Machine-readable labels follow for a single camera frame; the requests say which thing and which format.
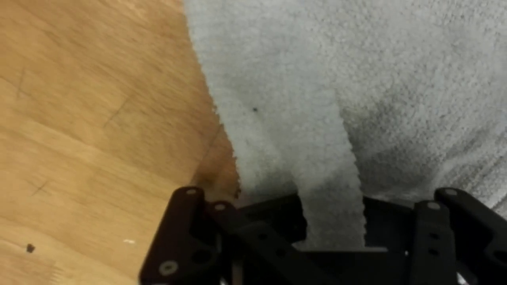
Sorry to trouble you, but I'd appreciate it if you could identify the white towel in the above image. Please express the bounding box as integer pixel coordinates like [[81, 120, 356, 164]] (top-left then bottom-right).
[[181, 0, 507, 251]]

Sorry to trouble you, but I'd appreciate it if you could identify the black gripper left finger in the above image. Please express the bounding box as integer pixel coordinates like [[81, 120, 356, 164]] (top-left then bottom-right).
[[139, 185, 340, 285]]

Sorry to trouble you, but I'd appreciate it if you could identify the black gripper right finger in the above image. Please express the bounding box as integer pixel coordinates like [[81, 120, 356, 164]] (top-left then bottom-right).
[[364, 186, 507, 285]]

